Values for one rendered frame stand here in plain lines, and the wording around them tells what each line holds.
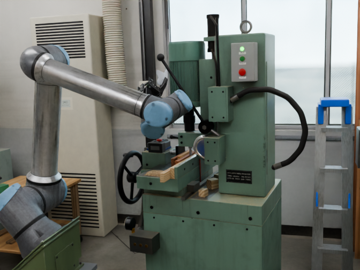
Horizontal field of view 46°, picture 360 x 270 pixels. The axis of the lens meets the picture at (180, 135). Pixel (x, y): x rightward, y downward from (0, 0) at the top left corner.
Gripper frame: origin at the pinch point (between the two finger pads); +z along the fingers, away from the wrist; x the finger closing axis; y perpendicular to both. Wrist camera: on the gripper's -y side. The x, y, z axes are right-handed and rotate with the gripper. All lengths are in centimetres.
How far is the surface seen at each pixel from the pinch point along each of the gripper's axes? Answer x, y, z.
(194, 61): -14.6, -11.0, 11.6
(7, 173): 215, -31, 110
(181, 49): -13.9, -3.6, 14.1
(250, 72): -35.7, -19.8, -10.8
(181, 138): 14.1, -31.8, -2.9
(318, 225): 3, -143, -5
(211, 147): -3.5, -30.5, -23.9
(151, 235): 44, -40, -40
